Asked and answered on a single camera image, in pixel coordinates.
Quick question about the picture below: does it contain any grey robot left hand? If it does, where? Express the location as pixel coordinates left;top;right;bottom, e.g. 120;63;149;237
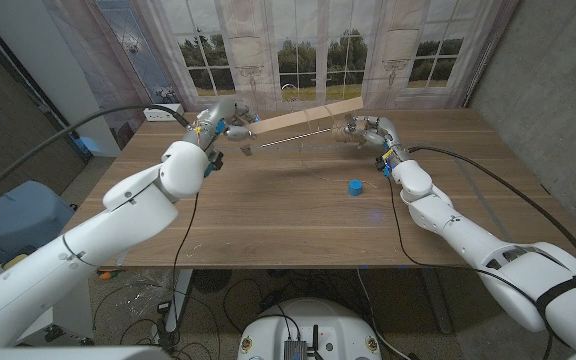
187;97;260;151

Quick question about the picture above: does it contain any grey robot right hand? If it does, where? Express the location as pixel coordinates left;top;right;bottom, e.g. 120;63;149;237
343;114;409;164

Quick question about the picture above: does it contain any wooden hanger with metal clips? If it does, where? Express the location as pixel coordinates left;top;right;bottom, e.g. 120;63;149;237
240;83;365;157

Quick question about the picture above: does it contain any white power strip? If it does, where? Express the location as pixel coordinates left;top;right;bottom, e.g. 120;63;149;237
142;103;185;123

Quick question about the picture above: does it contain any black round fan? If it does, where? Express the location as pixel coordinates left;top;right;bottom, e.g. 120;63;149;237
192;269;233;294

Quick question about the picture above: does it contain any grey table leg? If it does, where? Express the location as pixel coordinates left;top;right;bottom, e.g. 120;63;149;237
420;267;454;335

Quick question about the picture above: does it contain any white table leg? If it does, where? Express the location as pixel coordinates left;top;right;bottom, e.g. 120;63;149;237
166;269;194;334

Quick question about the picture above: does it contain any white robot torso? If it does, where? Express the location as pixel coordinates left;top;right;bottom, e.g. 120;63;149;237
237;298;383;360

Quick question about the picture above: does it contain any blue plastic bin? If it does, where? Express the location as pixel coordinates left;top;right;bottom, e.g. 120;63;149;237
0;180;77;264

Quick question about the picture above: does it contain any black yellow foot pedal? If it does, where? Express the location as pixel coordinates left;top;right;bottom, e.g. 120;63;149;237
1;252;32;271

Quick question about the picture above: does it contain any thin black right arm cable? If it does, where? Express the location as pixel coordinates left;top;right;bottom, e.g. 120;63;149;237
386;177;554;360

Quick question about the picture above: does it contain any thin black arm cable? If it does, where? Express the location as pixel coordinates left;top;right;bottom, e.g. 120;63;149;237
170;192;200;346
386;177;554;360

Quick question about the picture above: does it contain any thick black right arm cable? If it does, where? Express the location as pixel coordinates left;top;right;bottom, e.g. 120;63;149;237
407;144;576;289

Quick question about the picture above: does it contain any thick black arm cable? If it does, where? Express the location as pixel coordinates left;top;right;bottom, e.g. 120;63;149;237
407;144;576;289
0;103;192;206

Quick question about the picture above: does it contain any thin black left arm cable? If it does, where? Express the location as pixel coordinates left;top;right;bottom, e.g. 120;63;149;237
170;192;200;346

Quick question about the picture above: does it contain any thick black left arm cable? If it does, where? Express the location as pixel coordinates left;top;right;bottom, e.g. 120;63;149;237
0;103;192;206

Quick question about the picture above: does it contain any white floor cable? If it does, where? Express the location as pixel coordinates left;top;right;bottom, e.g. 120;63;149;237
356;269;412;360

